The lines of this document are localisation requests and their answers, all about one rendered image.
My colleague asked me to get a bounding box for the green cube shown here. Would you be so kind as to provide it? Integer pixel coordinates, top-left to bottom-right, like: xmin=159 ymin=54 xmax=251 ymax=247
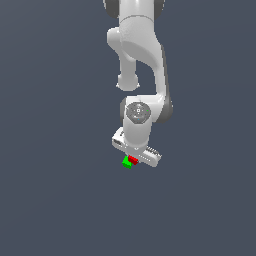
xmin=121 ymin=155 xmax=133 ymax=170

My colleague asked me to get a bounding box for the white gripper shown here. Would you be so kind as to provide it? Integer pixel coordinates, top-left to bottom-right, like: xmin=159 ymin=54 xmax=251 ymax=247
xmin=111 ymin=127 xmax=163 ymax=168

